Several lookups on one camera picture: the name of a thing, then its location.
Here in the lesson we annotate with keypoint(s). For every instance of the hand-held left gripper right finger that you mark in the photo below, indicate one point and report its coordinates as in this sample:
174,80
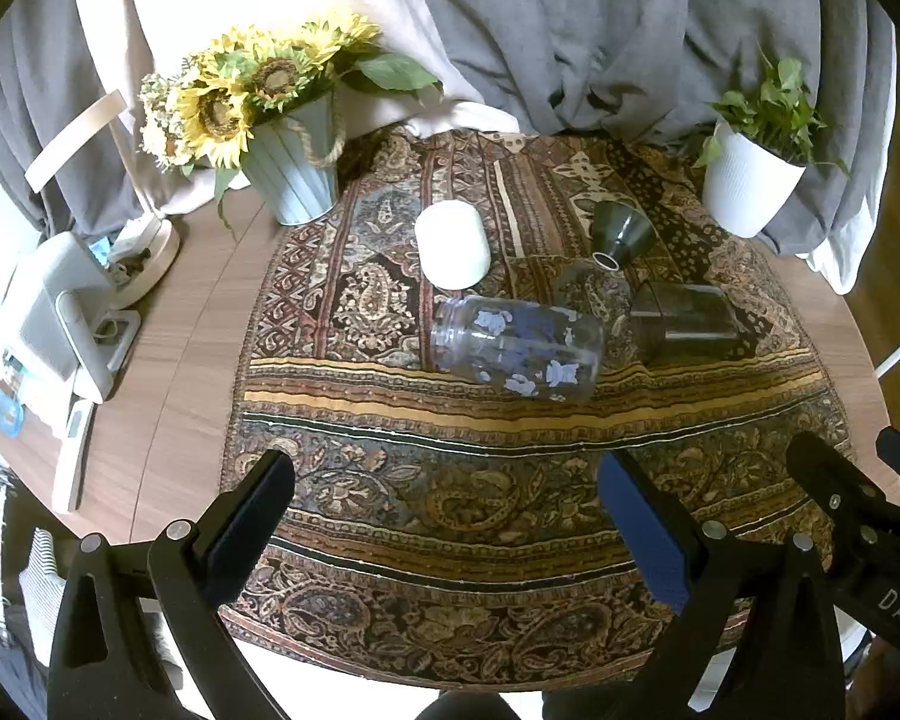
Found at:
645,517

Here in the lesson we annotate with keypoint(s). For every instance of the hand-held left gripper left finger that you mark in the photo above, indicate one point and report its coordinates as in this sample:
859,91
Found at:
259,510

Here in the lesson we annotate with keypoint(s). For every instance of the clear glass cup blue print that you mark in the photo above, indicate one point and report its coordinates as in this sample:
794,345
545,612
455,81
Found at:
514,349

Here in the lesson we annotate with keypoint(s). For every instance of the clear plain glass cup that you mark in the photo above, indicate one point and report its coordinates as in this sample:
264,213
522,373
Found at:
592,296

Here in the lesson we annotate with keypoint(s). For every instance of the dark green tapered glass cup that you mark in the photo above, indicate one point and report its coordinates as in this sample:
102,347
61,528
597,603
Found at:
624,229

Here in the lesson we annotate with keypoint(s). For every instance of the white cup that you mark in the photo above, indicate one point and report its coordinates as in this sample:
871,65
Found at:
454,244

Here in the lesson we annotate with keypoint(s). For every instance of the paisley patterned table cloth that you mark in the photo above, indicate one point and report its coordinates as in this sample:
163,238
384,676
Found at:
457,480

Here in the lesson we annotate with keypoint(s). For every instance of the white remote control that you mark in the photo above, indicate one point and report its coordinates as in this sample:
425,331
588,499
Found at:
73,457

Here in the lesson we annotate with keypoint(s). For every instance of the person's dark trousers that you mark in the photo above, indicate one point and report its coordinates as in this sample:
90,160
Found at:
465,706

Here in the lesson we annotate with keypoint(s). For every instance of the white desktop device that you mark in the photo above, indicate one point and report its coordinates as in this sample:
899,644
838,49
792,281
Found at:
49,315

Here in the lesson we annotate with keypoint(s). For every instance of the white desk lamp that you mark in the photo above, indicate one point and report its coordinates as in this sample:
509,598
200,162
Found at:
146,244

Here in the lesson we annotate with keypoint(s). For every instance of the green plant in white pot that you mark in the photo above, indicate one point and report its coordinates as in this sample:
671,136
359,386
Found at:
750,180

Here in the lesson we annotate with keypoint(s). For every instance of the sunflower bouquet in pale pot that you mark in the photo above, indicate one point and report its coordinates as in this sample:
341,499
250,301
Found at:
292,165

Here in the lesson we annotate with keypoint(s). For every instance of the grey curtain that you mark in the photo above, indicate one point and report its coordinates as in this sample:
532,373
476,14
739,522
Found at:
45,82
607,30

